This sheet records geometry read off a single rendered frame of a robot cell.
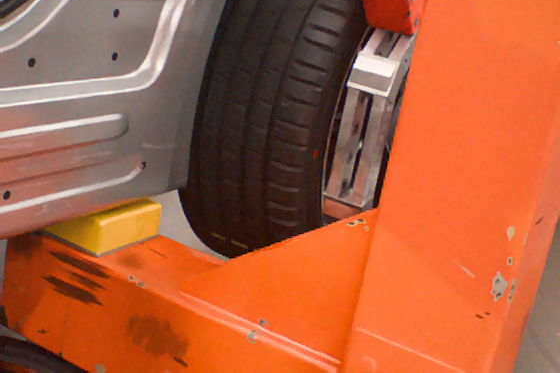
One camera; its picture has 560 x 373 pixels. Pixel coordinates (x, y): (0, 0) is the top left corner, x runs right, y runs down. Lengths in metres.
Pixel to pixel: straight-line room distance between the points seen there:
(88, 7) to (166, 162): 0.28
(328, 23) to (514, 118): 0.47
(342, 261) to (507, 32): 0.31
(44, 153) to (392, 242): 0.40
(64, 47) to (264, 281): 0.36
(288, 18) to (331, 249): 0.43
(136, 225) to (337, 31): 0.39
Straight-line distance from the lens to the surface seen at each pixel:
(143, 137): 1.17
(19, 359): 1.29
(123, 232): 1.21
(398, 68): 1.27
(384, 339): 0.97
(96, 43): 1.09
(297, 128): 1.26
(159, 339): 1.14
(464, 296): 0.92
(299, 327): 1.04
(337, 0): 1.29
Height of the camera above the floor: 1.15
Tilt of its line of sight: 15 degrees down
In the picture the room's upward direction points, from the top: 11 degrees clockwise
